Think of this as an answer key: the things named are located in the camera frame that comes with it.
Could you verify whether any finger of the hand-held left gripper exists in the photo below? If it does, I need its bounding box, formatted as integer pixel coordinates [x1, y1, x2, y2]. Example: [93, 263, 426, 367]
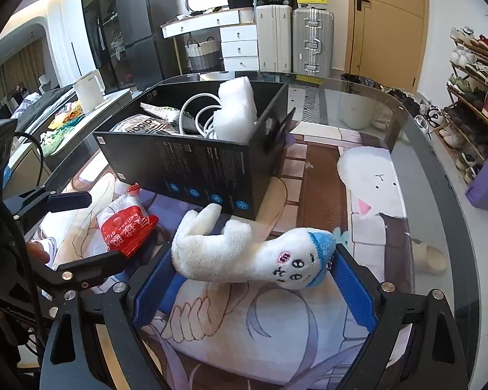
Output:
[3, 189, 92, 220]
[47, 250, 125, 297]

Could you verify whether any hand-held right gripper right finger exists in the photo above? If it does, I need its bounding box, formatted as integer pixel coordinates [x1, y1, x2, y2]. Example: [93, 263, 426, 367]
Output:
[332, 244, 470, 390]

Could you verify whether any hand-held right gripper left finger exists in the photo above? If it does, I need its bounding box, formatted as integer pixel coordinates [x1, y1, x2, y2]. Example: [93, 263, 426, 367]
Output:
[41, 248, 180, 390]

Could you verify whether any red white plastic bag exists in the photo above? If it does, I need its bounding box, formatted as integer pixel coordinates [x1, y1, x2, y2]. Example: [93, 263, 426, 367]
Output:
[101, 184, 160, 258]

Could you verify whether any white plush toy blue hat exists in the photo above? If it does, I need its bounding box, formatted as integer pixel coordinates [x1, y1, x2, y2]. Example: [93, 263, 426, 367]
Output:
[171, 203, 337, 291]

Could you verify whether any black white striped pouch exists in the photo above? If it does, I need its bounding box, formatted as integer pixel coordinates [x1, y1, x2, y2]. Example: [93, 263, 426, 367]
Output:
[110, 114, 180, 136]

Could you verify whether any black storage box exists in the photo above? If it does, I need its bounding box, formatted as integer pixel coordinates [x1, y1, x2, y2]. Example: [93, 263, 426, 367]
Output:
[93, 80, 297, 222]

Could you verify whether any white cable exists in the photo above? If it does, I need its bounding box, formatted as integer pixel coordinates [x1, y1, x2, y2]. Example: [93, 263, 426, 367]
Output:
[180, 93, 228, 139]

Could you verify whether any person's left hand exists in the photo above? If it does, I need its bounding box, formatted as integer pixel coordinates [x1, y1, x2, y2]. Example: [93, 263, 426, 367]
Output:
[24, 241, 51, 265]

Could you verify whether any dark cloth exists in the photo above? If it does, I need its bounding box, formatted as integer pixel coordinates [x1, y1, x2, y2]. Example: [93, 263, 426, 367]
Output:
[16, 87, 80, 131]

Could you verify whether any pile of colourful clothes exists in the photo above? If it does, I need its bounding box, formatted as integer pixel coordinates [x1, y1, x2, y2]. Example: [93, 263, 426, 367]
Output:
[38, 101, 86, 157]

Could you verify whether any beige slipper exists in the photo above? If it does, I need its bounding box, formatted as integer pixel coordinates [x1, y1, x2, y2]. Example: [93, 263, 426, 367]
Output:
[411, 240, 448, 275]

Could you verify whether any beige curtain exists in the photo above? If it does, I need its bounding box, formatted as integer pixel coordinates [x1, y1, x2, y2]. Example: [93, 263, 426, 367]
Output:
[0, 36, 53, 118]

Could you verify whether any white electric kettle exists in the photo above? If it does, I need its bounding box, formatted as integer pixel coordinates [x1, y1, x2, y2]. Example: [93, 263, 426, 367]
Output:
[72, 70, 106, 111]

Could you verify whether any printed cartoon table mat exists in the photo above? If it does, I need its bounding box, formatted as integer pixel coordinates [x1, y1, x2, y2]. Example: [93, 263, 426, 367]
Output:
[36, 122, 415, 390]

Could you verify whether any green white medicine packet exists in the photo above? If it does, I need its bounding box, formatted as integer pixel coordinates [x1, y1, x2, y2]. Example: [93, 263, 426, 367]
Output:
[140, 103, 180, 122]

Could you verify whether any black glass cabinet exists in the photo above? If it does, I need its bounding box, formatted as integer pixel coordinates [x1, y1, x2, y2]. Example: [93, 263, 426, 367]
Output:
[80, 0, 120, 94]

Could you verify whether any white trash bin black liner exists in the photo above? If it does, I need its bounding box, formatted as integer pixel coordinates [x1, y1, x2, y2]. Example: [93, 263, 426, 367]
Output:
[337, 73, 385, 128]

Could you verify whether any shoe rack with shoes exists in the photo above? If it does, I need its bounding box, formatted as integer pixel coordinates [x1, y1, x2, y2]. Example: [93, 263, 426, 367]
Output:
[439, 26, 488, 185]

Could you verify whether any black refrigerator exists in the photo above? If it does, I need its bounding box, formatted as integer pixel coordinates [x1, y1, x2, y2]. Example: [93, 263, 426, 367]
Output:
[115, 0, 172, 86]

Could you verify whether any loose pile of shoes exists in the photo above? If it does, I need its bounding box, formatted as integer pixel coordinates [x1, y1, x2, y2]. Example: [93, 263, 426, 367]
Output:
[386, 87, 448, 135]

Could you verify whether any black white patterned rug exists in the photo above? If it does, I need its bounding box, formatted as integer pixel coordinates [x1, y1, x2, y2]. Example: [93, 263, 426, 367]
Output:
[287, 83, 326, 110]

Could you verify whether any grey white woven basket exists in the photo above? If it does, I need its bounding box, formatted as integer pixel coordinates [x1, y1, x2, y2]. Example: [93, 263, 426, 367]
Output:
[185, 36, 221, 72]

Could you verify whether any wooden shoe rack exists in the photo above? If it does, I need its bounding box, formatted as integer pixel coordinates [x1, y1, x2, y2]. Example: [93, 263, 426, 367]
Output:
[443, 28, 488, 188]

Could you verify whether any white desk with drawers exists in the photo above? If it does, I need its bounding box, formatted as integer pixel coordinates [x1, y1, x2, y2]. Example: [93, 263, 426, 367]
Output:
[160, 8, 259, 74]

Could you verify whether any silver suitcase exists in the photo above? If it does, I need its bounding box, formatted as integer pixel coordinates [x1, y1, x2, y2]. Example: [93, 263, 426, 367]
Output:
[291, 7, 335, 77]

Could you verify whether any white suitcase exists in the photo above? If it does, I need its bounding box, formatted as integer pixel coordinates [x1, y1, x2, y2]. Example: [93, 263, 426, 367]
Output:
[254, 4, 293, 73]

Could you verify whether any wooden door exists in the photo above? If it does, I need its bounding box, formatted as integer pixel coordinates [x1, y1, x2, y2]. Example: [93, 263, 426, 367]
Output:
[345, 0, 427, 86]

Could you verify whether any black cable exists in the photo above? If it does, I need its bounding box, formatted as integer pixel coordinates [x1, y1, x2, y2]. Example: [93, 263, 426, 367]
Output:
[14, 131, 49, 196]

